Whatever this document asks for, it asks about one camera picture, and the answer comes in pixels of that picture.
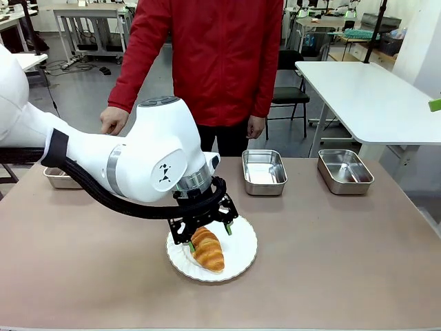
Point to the steel rectangular container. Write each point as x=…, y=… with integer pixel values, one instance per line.
x=344, y=172
x=58, y=181
x=263, y=172

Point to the black pole on large table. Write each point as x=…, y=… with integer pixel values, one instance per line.
x=375, y=27

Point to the person's red sleeved left forearm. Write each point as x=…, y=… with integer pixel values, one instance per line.
x=263, y=96

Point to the white power strip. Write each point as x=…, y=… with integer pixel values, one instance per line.
x=69, y=62

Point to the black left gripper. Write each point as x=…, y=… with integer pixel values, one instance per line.
x=200, y=207

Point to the black storage crate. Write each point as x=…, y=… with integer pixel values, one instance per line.
x=389, y=44

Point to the small green block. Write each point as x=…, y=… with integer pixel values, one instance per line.
x=435, y=105

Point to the white scalloped plate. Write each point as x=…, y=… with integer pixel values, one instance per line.
x=241, y=248

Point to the person's black trousers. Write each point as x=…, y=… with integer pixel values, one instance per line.
x=234, y=141

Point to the person's right hand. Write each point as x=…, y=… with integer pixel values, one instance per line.
x=113, y=120

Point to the black folding chair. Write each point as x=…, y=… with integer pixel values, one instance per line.
x=289, y=94

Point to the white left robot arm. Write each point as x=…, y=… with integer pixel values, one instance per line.
x=155, y=138

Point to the person's left hand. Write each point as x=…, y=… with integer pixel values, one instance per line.
x=256, y=127

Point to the person's red sleeved right forearm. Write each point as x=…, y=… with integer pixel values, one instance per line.
x=131, y=82

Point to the dark metal stand leg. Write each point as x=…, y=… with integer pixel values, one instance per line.
x=7, y=174

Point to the grey metal workbench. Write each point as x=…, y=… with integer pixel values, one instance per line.
x=93, y=13

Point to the black foot pedal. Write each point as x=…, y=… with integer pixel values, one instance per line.
x=105, y=71

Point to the golden brown croissant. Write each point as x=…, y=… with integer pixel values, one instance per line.
x=210, y=253

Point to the teal plastic rack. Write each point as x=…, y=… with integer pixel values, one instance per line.
x=358, y=33

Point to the person's red jacket torso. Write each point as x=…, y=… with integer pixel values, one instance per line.
x=224, y=58

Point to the large white table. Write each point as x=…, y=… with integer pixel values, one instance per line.
x=365, y=100

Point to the black pole on small table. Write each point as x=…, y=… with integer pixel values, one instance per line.
x=31, y=31

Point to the small white table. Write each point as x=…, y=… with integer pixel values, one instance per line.
x=32, y=60

